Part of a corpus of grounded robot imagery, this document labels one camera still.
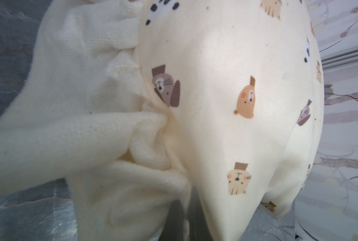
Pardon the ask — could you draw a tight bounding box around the cream animal print pillow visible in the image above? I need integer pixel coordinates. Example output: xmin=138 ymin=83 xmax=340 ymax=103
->
xmin=0 ymin=0 xmax=325 ymax=241

